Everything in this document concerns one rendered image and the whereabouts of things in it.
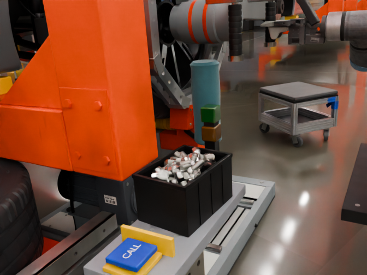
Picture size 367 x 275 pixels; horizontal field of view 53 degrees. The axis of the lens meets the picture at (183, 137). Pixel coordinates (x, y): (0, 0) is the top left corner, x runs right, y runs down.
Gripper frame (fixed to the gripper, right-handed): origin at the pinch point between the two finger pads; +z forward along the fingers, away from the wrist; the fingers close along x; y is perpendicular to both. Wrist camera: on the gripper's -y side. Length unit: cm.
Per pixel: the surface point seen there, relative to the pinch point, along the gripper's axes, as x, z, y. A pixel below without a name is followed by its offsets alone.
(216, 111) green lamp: -51, -3, 18
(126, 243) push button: -85, 2, 35
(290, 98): 95, 12, 50
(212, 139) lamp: -52, -2, 25
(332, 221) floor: 16, -25, 83
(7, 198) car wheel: -84, 36, 33
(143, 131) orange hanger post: -60, 13, 22
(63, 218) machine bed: -37, 77, 75
